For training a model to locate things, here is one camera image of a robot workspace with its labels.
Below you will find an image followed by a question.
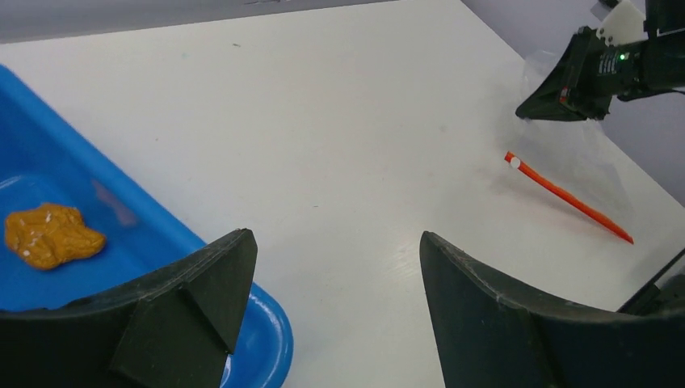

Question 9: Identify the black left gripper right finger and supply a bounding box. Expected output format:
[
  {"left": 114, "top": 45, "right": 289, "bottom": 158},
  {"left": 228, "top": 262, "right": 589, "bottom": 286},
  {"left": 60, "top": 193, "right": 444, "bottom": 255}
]
[{"left": 419, "top": 231, "right": 684, "bottom": 387}]

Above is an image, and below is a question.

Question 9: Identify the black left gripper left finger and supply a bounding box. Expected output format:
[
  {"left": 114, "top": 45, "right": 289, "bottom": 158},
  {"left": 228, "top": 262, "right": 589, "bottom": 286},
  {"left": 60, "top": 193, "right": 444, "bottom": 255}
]
[{"left": 1, "top": 229, "right": 258, "bottom": 387}]

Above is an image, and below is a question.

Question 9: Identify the blue plastic bin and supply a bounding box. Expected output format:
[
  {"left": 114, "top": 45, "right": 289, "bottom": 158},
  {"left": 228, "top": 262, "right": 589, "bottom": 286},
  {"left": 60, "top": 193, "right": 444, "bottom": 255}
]
[{"left": 1, "top": 68, "right": 293, "bottom": 387}]

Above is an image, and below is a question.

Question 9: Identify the golden fried nugget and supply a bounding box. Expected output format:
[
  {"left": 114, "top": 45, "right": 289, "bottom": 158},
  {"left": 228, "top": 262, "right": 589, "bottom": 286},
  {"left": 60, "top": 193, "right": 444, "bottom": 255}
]
[{"left": 4, "top": 203, "right": 107, "bottom": 271}]

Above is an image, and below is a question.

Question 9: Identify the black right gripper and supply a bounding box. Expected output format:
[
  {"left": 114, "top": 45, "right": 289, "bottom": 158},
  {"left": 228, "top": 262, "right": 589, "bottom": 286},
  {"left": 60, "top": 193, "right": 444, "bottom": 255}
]
[{"left": 515, "top": 1, "right": 684, "bottom": 122}]

